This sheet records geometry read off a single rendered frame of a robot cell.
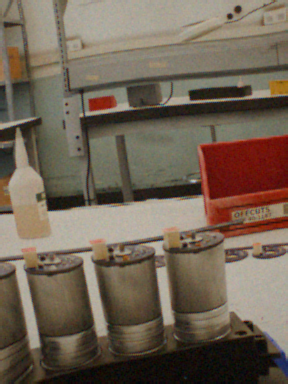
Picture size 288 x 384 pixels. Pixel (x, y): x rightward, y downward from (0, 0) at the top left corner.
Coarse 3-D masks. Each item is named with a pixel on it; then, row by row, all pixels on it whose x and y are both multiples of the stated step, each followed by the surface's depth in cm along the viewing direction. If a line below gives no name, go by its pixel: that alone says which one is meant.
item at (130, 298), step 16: (96, 272) 25; (112, 272) 25; (128, 272) 25; (144, 272) 25; (112, 288) 25; (128, 288) 25; (144, 288) 25; (112, 304) 25; (128, 304) 25; (144, 304) 25; (160, 304) 26; (112, 320) 25; (128, 320) 25; (144, 320) 25; (160, 320) 26; (112, 336) 25; (128, 336) 25; (144, 336) 25; (160, 336) 25; (112, 352) 26; (128, 352) 25; (144, 352) 25
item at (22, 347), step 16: (0, 288) 24; (16, 288) 25; (0, 304) 24; (16, 304) 25; (0, 320) 24; (16, 320) 25; (0, 336) 24; (16, 336) 25; (0, 352) 24; (16, 352) 25; (0, 368) 24; (16, 368) 25
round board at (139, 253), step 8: (112, 248) 26; (128, 248) 26; (136, 248) 26; (144, 248) 26; (152, 248) 26; (112, 256) 25; (120, 256) 25; (128, 256) 25; (136, 256) 25; (144, 256) 25; (104, 264) 25; (112, 264) 24; (120, 264) 24
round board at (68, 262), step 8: (40, 256) 26; (48, 256) 26; (56, 256) 26; (64, 256) 26; (72, 256) 26; (80, 256) 26; (24, 264) 25; (40, 264) 25; (64, 264) 25; (72, 264) 25; (80, 264) 25; (32, 272) 24; (40, 272) 24; (48, 272) 24; (56, 272) 24
